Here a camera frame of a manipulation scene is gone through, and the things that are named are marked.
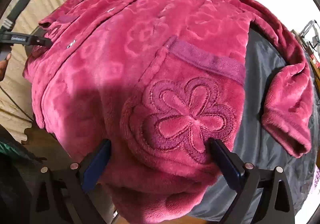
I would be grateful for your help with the pink fleece jacket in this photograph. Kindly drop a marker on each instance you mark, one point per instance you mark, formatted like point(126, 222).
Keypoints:
point(150, 64)

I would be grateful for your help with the wooden sideboard desk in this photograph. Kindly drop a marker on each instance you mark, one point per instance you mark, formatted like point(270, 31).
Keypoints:
point(313, 61)

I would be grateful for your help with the black satin table cloth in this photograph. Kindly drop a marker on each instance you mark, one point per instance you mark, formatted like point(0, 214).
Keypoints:
point(262, 76)

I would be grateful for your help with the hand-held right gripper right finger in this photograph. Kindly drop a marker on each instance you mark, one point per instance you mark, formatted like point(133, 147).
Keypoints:
point(226, 166)

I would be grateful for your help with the person's dark jacket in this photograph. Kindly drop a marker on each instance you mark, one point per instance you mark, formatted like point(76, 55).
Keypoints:
point(15, 184)

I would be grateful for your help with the person's left hand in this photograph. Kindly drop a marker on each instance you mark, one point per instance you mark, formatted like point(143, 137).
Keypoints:
point(3, 66)

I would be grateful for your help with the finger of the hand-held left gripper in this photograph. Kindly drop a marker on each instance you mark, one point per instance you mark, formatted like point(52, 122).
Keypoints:
point(25, 39)

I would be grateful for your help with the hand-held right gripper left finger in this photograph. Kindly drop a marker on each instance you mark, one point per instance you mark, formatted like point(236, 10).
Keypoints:
point(96, 164)

